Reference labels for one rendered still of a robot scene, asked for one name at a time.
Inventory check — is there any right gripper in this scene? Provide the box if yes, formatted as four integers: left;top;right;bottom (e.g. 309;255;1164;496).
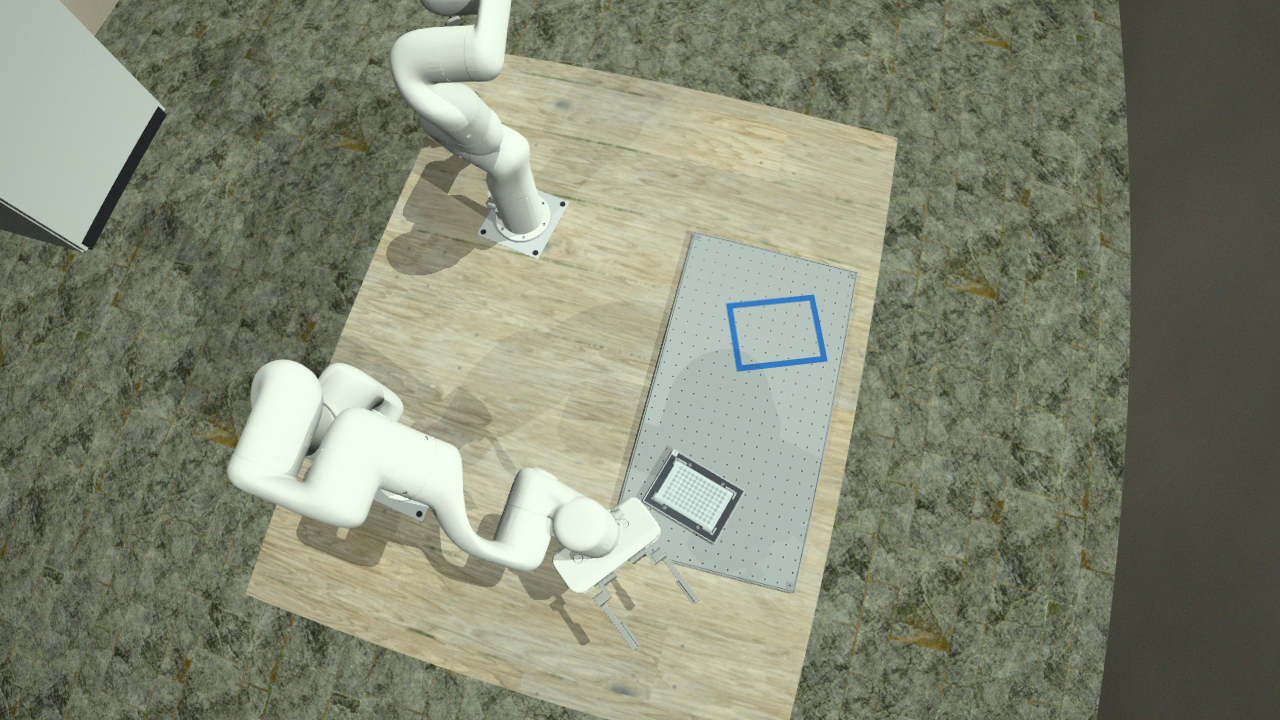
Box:
552;497;700;650

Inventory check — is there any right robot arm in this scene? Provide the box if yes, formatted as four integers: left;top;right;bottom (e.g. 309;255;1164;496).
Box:
227;360;625;571

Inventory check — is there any blue tape rectangle outline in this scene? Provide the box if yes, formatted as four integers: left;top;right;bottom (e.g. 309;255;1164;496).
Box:
726;295;828;372

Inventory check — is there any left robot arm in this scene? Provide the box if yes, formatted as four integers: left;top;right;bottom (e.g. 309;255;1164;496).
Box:
390;0;550;242

